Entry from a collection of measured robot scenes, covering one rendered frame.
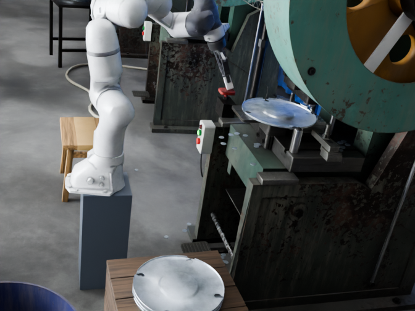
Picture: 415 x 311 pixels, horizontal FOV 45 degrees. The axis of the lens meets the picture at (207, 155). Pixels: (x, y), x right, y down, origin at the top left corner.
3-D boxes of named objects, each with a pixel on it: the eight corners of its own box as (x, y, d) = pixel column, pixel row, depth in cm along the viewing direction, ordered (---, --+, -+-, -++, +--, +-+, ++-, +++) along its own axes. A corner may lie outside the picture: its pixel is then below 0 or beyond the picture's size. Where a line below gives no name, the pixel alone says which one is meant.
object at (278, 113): (256, 128, 178) (257, 126, 178) (231, 97, 202) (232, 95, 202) (329, 129, 186) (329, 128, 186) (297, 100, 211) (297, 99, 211)
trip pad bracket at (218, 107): (217, 142, 224) (223, 102, 216) (211, 133, 232) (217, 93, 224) (230, 142, 226) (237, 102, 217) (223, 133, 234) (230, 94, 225)
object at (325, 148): (326, 161, 179) (333, 135, 175) (306, 140, 193) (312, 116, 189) (341, 161, 181) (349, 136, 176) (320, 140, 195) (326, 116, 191)
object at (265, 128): (236, 151, 189) (243, 118, 183) (226, 135, 201) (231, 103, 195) (296, 151, 197) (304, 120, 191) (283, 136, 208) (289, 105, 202)
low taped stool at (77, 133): (58, 170, 286) (59, 116, 271) (102, 170, 293) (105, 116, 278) (61, 203, 257) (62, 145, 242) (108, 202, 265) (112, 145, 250)
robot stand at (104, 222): (79, 290, 204) (83, 195, 184) (78, 261, 219) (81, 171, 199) (124, 287, 209) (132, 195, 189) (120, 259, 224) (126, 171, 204)
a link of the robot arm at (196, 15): (184, 42, 200) (204, 41, 194) (173, 10, 193) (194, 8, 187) (208, 22, 211) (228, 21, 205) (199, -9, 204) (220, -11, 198)
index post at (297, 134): (291, 153, 181) (297, 129, 177) (288, 149, 184) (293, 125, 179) (298, 153, 182) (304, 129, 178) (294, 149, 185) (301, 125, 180)
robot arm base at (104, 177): (65, 197, 181) (65, 163, 175) (65, 171, 197) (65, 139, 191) (127, 195, 188) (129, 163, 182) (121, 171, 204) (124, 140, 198)
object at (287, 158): (289, 172, 181) (293, 157, 178) (247, 121, 219) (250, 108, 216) (361, 171, 190) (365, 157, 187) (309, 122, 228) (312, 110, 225)
